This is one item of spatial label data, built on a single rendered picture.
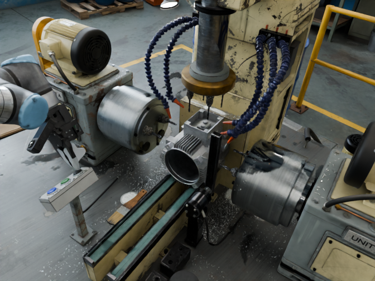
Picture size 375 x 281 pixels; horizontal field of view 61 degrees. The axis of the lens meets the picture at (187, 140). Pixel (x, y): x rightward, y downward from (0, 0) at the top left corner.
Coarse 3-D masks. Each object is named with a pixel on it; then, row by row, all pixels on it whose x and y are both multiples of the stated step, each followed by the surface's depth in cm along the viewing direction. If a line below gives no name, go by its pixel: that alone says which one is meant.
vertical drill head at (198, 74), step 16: (208, 0) 86; (208, 16) 89; (224, 16) 89; (208, 32) 92; (224, 32) 92; (208, 48) 94; (224, 48) 96; (192, 64) 104; (208, 64) 98; (224, 64) 105; (192, 80) 100; (208, 80) 99; (224, 80) 101; (192, 96) 107; (208, 96) 102; (208, 112) 106
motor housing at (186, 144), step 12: (180, 132) 123; (180, 144) 111; (192, 144) 111; (228, 144) 122; (168, 156) 120; (180, 156) 126; (192, 156) 110; (168, 168) 121; (180, 168) 124; (192, 168) 126; (204, 168) 111; (180, 180) 120; (192, 180) 119; (204, 180) 114
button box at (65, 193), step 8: (80, 168) 107; (88, 168) 103; (72, 176) 103; (80, 176) 101; (88, 176) 102; (96, 176) 105; (64, 184) 99; (72, 184) 98; (80, 184) 100; (88, 184) 102; (56, 192) 95; (64, 192) 96; (72, 192) 98; (80, 192) 100; (40, 200) 97; (48, 200) 93; (56, 200) 94; (64, 200) 96; (72, 200) 98; (48, 208) 96; (56, 208) 94
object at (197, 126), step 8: (200, 112) 121; (192, 120) 119; (200, 120) 121; (208, 120) 121; (216, 120) 121; (184, 128) 116; (192, 128) 113; (200, 128) 116; (208, 128) 117; (216, 128) 116; (200, 136) 113; (208, 136) 112; (208, 144) 115
